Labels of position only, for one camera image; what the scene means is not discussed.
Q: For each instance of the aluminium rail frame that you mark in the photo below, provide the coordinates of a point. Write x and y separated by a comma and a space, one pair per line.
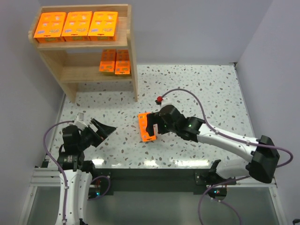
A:
171, 145

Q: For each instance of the wooden two-tier shelf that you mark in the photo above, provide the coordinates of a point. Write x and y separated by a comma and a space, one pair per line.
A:
72, 63

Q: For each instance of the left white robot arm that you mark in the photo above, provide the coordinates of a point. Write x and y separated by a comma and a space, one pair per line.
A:
76, 174

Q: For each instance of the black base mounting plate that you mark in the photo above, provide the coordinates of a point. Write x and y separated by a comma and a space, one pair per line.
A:
156, 180

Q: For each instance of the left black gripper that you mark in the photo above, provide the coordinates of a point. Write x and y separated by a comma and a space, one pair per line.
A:
93, 134

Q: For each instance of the orange sponge box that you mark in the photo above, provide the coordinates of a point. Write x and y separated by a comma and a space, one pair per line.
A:
103, 26
122, 64
76, 26
142, 119
49, 27
108, 61

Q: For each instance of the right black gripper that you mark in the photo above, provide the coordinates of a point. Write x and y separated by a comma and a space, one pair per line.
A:
153, 123

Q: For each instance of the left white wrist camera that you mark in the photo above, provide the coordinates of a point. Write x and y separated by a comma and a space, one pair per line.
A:
79, 121

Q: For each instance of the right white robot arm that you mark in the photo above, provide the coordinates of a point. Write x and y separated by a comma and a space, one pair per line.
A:
257, 157

